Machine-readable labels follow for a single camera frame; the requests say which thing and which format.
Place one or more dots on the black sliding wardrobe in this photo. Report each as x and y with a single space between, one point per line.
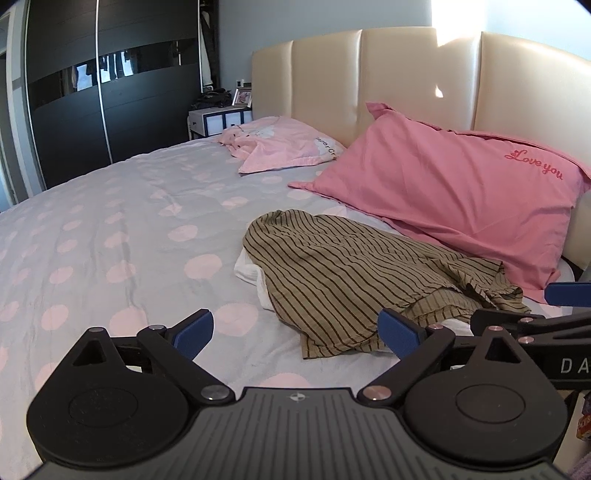
138 115

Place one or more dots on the photo frame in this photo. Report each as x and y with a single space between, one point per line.
242 98

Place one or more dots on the pink printed pillow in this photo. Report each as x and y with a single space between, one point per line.
281 147

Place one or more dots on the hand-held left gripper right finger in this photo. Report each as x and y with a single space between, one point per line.
399 333

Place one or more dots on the pink crumpled cloth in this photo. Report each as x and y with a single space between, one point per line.
233 137

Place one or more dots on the polka dot bed sheet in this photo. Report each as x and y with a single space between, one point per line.
115 207

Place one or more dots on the brown striped pants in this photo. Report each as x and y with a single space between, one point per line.
323 263

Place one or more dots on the dark bag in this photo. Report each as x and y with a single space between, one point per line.
212 98

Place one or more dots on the hanging clothes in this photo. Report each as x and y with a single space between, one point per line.
210 41

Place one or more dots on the cream padded headboard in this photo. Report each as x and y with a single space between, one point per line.
406 69

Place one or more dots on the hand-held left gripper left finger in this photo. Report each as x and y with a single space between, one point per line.
194 333

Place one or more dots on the pink embroidered pillow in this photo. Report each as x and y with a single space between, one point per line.
438 184

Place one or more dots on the white nightstand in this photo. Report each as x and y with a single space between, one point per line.
214 121

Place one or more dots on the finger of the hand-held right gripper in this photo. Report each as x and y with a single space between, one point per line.
568 294
508 319

